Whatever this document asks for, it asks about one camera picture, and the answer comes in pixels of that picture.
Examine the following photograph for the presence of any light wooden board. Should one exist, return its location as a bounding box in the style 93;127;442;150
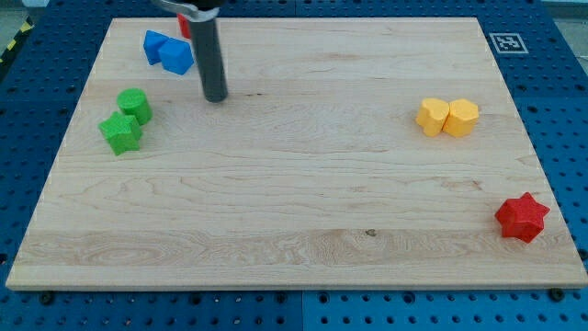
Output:
6;17;587;291

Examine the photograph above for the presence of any yellow heart block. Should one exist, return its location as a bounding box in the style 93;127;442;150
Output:
415;97;449;137

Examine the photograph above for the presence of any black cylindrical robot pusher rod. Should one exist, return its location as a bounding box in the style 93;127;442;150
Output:
188;18;228;103

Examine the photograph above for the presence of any blue block right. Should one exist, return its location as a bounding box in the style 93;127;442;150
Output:
158;38;194;75

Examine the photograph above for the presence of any blue block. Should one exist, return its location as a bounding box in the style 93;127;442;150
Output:
143;30;168;65
158;38;194;75

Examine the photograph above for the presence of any green cylinder block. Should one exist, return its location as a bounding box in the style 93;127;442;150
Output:
117;87;153;125

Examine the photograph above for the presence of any green star block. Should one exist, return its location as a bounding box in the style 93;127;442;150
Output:
98;112;142;155

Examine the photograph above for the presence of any yellow hexagon block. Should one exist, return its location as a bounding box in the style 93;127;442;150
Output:
442;98;479;138

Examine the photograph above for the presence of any red cylinder block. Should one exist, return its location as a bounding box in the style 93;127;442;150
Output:
176;14;191;39

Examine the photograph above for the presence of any silver metal rod clamp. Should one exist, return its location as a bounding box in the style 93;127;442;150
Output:
151;0;221;23

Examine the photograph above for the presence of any blue block left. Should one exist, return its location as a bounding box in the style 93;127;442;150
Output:
143;30;168;65

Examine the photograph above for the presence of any red star block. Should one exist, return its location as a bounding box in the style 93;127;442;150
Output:
494;192;550;244

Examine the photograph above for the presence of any black white fiducial marker tag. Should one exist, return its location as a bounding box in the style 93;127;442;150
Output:
490;32;528;54

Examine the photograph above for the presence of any black yellow hazard tape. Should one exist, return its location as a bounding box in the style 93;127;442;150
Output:
1;17;35;66

